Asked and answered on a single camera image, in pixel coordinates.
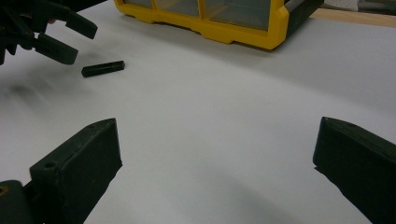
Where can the yellow and black organizer case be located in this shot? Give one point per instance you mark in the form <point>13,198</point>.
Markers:
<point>224,32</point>

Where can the white perforated pad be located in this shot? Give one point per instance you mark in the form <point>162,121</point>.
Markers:
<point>341,4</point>

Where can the wooden table board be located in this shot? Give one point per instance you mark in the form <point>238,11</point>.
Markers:
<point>358,18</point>

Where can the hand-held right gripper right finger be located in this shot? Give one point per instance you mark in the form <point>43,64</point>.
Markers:
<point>358,163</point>

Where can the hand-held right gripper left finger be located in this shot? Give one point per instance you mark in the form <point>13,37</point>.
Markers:
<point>79,168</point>

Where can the grid of clear plastic drawers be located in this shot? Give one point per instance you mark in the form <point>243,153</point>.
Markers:
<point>236,12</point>

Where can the small black rectangular bar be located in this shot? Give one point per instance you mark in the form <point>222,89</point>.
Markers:
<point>103,69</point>

